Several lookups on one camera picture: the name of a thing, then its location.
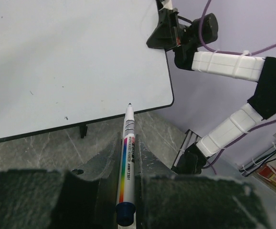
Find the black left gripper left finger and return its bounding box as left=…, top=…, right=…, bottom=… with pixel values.
left=0, top=133, right=121, bottom=229

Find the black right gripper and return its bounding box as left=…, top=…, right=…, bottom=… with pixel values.
left=146, top=8, right=199, bottom=51

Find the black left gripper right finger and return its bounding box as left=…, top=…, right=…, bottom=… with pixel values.
left=135, top=138, right=269, bottom=229

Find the white whiteboard marker pen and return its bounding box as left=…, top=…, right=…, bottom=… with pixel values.
left=116, top=104, right=136, bottom=227

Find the white whiteboard black frame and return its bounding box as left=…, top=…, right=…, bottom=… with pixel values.
left=0, top=0, right=174, bottom=142

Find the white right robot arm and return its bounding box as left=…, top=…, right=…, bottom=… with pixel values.
left=147, top=8, right=276, bottom=174

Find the red yellow box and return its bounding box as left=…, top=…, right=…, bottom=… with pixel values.
left=257, top=164, right=276, bottom=187

